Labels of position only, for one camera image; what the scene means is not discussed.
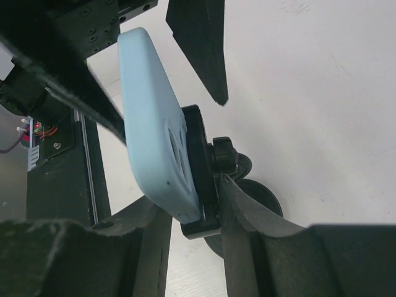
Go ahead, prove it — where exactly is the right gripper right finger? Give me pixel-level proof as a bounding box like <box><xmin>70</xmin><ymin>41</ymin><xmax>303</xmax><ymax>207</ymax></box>
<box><xmin>219</xmin><ymin>174</ymin><xmax>395</xmax><ymax>296</ymax></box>

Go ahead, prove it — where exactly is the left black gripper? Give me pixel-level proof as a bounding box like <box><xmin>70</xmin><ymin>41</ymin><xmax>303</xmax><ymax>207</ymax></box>
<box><xmin>1</xmin><ymin>1</ymin><xmax>158</xmax><ymax>144</ymax></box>

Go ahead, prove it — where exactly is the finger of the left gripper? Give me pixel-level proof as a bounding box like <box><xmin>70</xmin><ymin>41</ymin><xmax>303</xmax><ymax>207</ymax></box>
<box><xmin>166</xmin><ymin>0</ymin><xmax>228</xmax><ymax>106</ymax></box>

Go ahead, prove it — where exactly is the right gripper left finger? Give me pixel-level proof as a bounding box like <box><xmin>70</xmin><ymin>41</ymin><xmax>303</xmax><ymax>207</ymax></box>
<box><xmin>1</xmin><ymin>197</ymin><xmax>172</xmax><ymax>296</ymax></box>

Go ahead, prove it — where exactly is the black phone stand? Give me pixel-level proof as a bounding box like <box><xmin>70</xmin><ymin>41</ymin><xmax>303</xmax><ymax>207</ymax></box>
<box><xmin>181</xmin><ymin>105</ymin><xmax>283</xmax><ymax>257</ymax></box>

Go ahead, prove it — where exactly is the blue case black phone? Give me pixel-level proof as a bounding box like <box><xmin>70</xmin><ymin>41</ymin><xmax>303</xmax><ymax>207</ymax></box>
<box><xmin>118</xmin><ymin>28</ymin><xmax>202</xmax><ymax>224</ymax></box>

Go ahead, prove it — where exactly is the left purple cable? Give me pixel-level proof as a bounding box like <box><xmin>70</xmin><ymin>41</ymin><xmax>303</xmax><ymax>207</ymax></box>
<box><xmin>0</xmin><ymin>123</ymin><xmax>32</xmax><ymax>155</ymax></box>

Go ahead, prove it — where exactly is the left white cable duct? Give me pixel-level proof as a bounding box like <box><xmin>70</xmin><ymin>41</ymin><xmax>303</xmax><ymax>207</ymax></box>
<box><xmin>27</xmin><ymin>118</ymin><xmax>40</xmax><ymax>172</ymax></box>

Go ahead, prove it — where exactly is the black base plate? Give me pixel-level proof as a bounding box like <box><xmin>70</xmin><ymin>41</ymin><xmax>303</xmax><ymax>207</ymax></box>
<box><xmin>26</xmin><ymin>110</ymin><xmax>111</xmax><ymax>227</ymax></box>

